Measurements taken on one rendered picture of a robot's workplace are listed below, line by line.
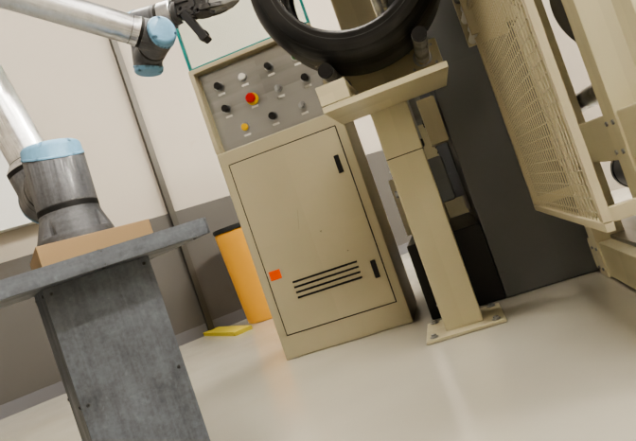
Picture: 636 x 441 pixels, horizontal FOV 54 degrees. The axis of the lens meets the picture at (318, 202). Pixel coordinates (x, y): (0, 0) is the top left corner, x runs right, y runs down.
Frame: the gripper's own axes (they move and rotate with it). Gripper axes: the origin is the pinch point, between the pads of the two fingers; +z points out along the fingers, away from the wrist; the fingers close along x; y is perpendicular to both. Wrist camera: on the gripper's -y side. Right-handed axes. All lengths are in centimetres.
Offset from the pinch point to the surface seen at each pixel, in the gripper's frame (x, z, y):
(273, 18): -11.7, 13.3, -11.5
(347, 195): 60, 13, -65
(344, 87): -11.7, 28.9, -35.7
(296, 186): 60, -7, -58
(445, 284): 25, 44, -102
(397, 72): 23, 43, -29
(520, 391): -45, 57, -116
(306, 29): -12.2, 21.8, -17.2
